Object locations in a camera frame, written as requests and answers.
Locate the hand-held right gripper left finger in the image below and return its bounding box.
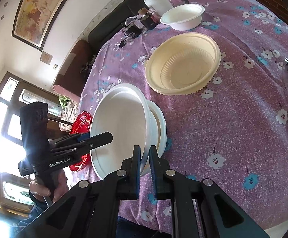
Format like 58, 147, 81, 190
15, 145, 142, 238

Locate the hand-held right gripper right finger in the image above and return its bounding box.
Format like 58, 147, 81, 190
149, 145, 271, 238

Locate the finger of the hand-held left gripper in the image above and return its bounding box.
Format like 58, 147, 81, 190
51, 132, 91, 147
50, 132, 114, 159

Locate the small red scalloped plate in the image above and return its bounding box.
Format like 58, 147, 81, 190
69, 111, 93, 171

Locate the white bowl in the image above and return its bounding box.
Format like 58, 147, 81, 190
140, 99, 167, 176
160, 4, 205, 31
89, 83, 152, 181

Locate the cream ribbed bowl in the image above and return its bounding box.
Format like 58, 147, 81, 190
145, 32, 221, 95

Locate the person's left forearm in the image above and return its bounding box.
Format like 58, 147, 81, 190
12, 198, 57, 236

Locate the person's left hand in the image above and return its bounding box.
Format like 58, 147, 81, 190
29, 170, 68, 204

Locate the patterned blanket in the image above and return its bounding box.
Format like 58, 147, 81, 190
61, 100, 80, 131

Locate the green cloth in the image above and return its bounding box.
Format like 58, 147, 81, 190
58, 94, 72, 107

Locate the wooden glazed door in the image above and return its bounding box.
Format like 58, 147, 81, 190
0, 71, 81, 228

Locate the brown armchair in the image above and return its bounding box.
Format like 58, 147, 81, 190
53, 40, 95, 102

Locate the purple floral tablecloth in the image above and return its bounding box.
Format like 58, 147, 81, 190
78, 0, 288, 231

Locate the black sofa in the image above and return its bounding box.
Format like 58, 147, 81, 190
87, 0, 169, 52

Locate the dark jar with wooden lid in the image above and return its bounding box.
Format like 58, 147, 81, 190
138, 8, 163, 30

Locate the white plastic jar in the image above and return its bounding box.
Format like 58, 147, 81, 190
143, 0, 174, 15

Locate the small wall plaque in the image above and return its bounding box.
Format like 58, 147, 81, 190
40, 52, 53, 63

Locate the framed wall painting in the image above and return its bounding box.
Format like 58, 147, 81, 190
12, 0, 83, 52

